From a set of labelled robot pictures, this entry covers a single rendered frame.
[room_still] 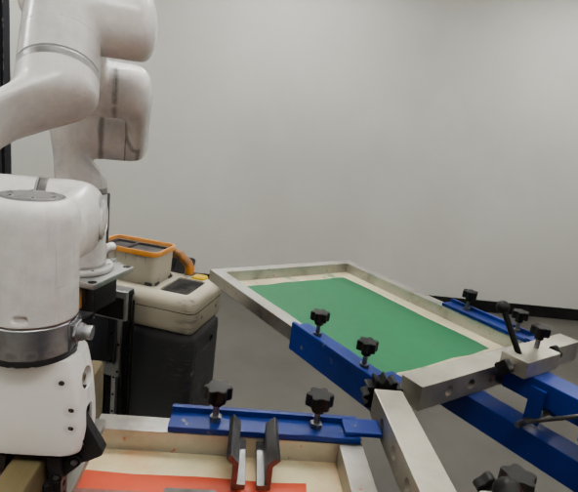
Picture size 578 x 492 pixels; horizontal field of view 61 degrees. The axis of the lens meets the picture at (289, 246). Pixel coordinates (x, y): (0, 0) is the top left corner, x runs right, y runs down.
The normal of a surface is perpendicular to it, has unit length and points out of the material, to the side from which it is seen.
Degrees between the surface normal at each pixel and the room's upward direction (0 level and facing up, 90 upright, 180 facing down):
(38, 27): 58
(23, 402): 92
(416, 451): 0
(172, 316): 90
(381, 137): 90
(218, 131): 90
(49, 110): 136
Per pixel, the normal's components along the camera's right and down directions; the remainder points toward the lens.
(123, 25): 0.27, 0.44
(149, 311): -0.23, 0.20
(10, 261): 0.09, 0.26
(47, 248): 0.69, 0.26
